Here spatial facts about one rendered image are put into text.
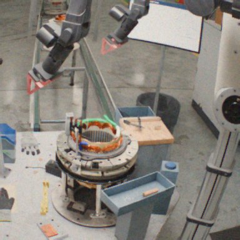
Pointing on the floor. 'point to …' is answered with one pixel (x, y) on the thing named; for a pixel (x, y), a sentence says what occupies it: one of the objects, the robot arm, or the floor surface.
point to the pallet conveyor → (70, 80)
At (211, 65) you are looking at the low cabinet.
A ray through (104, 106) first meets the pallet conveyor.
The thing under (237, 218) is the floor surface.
